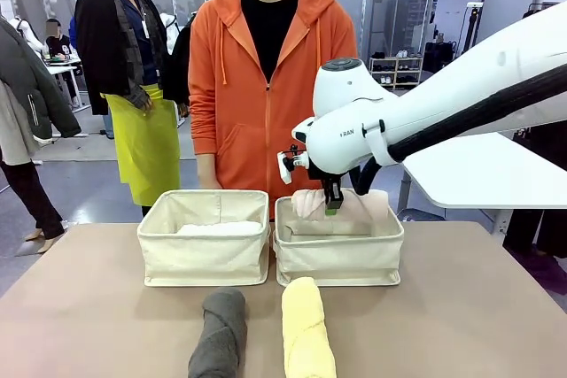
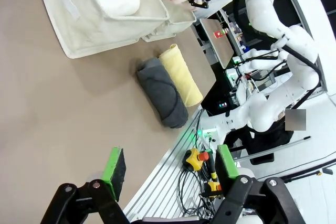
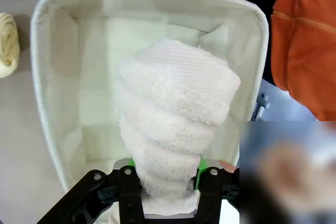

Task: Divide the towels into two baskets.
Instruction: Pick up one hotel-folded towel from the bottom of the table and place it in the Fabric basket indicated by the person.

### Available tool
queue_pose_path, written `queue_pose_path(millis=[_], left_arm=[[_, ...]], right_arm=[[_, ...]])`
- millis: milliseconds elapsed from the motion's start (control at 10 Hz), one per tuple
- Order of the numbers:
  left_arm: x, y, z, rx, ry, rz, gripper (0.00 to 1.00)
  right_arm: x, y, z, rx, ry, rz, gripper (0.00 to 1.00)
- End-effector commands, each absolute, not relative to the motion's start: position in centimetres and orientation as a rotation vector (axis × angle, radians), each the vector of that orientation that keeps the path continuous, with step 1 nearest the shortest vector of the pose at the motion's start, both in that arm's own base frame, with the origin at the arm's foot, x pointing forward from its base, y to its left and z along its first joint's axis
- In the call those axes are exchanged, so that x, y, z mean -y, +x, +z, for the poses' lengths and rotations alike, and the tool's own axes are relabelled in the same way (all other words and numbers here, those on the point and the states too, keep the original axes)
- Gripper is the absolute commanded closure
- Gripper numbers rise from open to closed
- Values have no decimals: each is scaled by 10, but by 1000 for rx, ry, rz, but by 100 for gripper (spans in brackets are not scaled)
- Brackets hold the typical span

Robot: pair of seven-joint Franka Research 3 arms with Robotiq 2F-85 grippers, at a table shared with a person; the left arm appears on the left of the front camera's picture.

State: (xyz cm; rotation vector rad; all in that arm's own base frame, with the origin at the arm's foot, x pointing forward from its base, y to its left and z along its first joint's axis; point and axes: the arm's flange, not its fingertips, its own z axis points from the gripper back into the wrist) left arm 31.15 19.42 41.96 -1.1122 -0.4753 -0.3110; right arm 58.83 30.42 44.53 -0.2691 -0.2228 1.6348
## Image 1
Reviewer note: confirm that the seated person in black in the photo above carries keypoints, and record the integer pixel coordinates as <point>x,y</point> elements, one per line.
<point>59,43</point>

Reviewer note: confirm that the cream fabric basket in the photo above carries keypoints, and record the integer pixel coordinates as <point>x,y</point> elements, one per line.
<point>204,258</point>
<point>336,258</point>

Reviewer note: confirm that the white towel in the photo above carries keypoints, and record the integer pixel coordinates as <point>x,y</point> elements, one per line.
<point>221,228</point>

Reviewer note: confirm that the grey towel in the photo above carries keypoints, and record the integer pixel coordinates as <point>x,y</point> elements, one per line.
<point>221,334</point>

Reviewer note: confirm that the person in orange hoodie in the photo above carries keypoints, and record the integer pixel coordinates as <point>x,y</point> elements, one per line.
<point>248,108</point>

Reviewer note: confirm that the person's right hand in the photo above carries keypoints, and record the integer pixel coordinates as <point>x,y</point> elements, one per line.
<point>209,174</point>

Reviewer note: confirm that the wooden shoe rack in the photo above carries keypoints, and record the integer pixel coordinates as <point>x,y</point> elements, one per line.
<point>396,70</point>

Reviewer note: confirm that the yellow towel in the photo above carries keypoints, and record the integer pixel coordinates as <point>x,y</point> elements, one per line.
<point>305,329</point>

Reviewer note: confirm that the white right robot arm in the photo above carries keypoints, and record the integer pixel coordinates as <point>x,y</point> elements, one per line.
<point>443,103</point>

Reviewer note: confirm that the black stand pole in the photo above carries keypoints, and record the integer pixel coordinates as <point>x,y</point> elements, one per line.
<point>470,28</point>

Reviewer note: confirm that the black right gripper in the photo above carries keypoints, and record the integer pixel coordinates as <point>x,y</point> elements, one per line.
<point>330,179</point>

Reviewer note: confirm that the white side table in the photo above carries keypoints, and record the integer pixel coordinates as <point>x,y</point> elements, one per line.
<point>469,174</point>

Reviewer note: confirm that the black bag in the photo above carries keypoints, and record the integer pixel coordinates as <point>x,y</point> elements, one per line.
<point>438,57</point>

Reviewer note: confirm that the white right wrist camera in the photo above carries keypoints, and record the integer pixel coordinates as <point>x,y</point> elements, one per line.
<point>285,165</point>

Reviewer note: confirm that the pink towel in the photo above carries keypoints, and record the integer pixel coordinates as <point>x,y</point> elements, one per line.
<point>310,207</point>

